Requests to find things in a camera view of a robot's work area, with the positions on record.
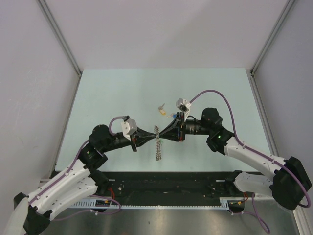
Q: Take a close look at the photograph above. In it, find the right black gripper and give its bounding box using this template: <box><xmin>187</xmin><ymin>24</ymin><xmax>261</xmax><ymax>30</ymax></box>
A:
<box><xmin>159</xmin><ymin>112</ymin><xmax>212</xmax><ymax>142</ymax></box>

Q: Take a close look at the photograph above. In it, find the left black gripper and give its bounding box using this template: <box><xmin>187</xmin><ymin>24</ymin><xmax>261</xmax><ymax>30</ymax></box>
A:
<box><xmin>101</xmin><ymin>125</ymin><xmax>156</xmax><ymax>152</ymax></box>

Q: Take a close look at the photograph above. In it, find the metal ring key organizer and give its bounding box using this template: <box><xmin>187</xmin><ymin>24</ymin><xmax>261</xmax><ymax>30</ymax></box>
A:
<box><xmin>154</xmin><ymin>125</ymin><xmax>162</xmax><ymax>161</ymax></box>

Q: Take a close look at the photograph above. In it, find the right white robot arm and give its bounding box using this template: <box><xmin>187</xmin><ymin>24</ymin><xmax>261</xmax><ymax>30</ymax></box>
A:
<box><xmin>156</xmin><ymin>108</ymin><xmax>312</xmax><ymax>210</ymax></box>

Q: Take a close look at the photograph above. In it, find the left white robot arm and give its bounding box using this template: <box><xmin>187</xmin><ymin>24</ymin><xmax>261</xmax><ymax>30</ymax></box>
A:
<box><xmin>14</xmin><ymin>125</ymin><xmax>156</xmax><ymax>235</ymax></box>

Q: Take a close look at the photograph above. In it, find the blue tag key far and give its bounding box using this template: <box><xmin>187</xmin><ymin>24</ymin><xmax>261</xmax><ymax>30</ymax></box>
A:
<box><xmin>167</xmin><ymin>113</ymin><xmax>177</xmax><ymax>118</ymax></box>

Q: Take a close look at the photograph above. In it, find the yellow tag key far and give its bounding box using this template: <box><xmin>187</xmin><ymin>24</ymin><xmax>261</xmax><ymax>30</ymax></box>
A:
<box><xmin>158</xmin><ymin>103</ymin><xmax>166</xmax><ymax>115</ymax></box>

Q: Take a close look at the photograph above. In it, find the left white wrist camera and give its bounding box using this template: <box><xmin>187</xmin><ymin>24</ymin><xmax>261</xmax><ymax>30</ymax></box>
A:
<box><xmin>121</xmin><ymin>116</ymin><xmax>137</xmax><ymax>141</ymax></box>

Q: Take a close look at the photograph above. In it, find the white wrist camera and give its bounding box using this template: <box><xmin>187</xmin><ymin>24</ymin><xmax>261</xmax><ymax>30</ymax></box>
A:
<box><xmin>176</xmin><ymin>98</ymin><xmax>192</xmax><ymax>120</ymax></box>
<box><xmin>121</xmin><ymin>116</ymin><xmax>137</xmax><ymax>141</ymax></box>

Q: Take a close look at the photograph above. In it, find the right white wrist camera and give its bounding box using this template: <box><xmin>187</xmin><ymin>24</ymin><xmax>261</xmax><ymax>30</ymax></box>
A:
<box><xmin>176</xmin><ymin>98</ymin><xmax>192</xmax><ymax>120</ymax></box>

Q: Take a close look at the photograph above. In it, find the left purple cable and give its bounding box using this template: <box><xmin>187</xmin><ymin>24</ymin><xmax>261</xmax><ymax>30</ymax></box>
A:
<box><xmin>27</xmin><ymin>114</ymin><xmax>129</xmax><ymax>222</ymax></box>

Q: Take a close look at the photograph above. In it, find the grey slotted cable duct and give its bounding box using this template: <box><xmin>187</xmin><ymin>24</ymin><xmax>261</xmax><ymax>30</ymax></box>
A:
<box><xmin>69</xmin><ymin>198</ymin><xmax>229</xmax><ymax>210</ymax></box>

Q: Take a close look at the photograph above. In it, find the right aluminium rail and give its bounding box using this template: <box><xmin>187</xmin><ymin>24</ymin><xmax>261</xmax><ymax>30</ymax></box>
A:
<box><xmin>246</xmin><ymin>70</ymin><xmax>279</xmax><ymax>156</ymax></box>

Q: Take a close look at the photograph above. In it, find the left aluminium frame post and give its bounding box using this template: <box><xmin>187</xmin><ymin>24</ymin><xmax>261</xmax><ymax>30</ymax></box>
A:
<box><xmin>36</xmin><ymin>0</ymin><xmax>82</xmax><ymax>78</ymax></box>

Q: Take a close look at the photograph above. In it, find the aluminium frame post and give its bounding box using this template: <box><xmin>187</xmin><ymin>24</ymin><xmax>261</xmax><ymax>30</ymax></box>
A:
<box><xmin>36</xmin><ymin>0</ymin><xmax>82</xmax><ymax>78</ymax></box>
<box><xmin>250</xmin><ymin>0</ymin><xmax>297</xmax><ymax>75</ymax></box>

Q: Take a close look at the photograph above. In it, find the right aluminium frame post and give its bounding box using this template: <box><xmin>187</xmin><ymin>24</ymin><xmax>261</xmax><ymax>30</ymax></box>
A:
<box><xmin>250</xmin><ymin>0</ymin><xmax>297</xmax><ymax>75</ymax></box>

